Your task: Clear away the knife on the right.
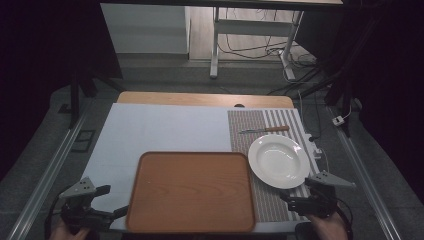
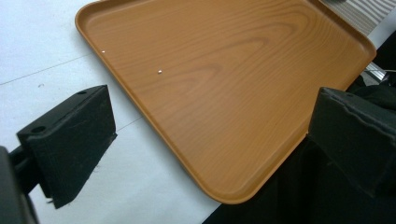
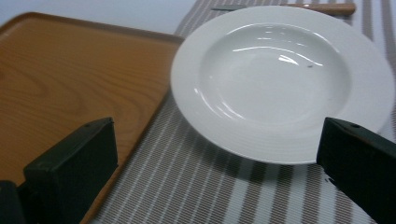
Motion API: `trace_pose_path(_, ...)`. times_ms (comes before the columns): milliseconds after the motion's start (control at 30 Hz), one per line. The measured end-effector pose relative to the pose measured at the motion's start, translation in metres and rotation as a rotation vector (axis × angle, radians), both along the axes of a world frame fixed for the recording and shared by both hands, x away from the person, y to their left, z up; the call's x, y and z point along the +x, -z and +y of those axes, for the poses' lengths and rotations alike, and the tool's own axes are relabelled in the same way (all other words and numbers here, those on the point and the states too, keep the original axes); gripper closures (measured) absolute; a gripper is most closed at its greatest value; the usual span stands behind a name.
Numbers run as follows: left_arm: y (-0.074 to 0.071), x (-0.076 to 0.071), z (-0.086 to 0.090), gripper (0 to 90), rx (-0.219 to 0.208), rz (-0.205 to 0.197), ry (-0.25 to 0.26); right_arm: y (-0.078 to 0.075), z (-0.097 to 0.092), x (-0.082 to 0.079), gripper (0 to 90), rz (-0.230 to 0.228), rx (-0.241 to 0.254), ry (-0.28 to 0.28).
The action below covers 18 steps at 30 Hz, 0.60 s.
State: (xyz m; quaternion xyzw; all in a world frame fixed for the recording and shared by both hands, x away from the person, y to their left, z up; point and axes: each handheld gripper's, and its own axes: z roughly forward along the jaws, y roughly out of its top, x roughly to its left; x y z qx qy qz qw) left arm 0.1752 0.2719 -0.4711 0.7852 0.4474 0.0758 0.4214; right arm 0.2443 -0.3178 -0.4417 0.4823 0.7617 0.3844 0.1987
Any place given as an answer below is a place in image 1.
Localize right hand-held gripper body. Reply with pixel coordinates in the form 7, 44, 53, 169
287, 170, 357, 219

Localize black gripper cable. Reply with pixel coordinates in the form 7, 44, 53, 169
44, 194, 66, 240
334, 199, 355, 240

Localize wooden table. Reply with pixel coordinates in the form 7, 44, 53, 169
116, 91, 296, 110

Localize person's left hand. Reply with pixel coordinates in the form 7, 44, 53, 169
48, 219, 92, 240

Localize white power strip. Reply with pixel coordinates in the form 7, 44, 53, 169
303, 133, 323, 162

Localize striped woven placemat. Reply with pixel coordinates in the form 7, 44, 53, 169
227, 108, 322, 223

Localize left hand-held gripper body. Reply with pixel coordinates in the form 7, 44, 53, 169
59, 176, 113, 233

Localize brown wooden tray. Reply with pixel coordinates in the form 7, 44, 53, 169
125, 151, 257, 234

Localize white cabinet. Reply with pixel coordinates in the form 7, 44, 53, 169
99, 3, 192, 55

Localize metal floor rail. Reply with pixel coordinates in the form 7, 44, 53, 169
6, 99, 93, 240
328, 106, 403, 240

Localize white table mat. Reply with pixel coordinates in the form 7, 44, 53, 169
80, 102, 303, 233

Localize tangled black floor cables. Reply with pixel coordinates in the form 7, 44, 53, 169
217, 7, 318, 69

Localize black power strip cable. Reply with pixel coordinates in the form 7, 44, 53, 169
308, 89, 324, 142

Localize wooden handled knife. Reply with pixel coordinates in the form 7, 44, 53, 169
237, 124, 291, 135

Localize white round plate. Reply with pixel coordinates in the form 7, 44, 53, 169
247, 133, 311, 190

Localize white desk frame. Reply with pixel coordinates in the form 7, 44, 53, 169
209, 6, 305, 81

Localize person's right hand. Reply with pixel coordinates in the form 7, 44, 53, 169
305, 211, 350, 240

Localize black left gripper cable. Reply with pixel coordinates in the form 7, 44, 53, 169
44, 194, 66, 240

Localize black metal stand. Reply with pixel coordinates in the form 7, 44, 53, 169
298, 13, 384, 138
58, 59, 126, 130

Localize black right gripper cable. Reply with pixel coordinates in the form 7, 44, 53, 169
334, 199, 355, 240

